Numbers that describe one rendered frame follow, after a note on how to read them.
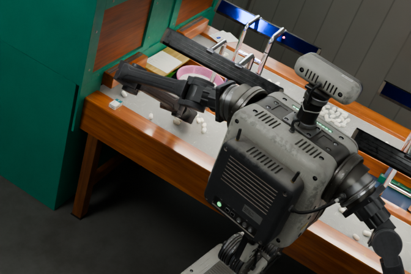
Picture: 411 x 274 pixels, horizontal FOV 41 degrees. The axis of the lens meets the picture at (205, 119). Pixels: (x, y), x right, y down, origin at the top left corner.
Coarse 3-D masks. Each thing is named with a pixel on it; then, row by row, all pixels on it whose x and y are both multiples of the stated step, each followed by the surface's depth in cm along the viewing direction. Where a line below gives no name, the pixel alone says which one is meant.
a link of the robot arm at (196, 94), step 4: (192, 84) 184; (192, 88) 183; (196, 88) 182; (200, 88) 180; (204, 88) 179; (188, 92) 184; (192, 92) 182; (196, 92) 180; (200, 92) 179; (188, 96) 183; (192, 96) 182; (196, 96) 180; (200, 96) 179; (192, 100) 180; (196, 100) 179; (200, 100) 179; (200, 104) 182
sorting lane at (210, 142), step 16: (112, 96) 268; (128, 96) 272; (144, 96) 276; (144, 112) 266; (160, 112) 269; (208, 112) 280; (176, 128) 262; (192, 128) 266; (208, 128) 270; (224, 128) 273; (192, 144) 256; (208, 144) 260; (336, 208) 249; (336, 224) 241; (352, 224) 244; (400, 224) 253; (400, 256) 236
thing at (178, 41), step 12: (168, 36) 259; (180, 36) 257; (180, 48) 257; (192, 48) 256; (204, 48) 254; (204, 60) 254; (216, 60) 252; (228, 60) 251; (216, 72) 253; (228, 72) 251; (240, 72) 249; (252, 72) 248; (240, 84) 249; (252, 84) 248; (264, 84) 246; (276, 84) 246
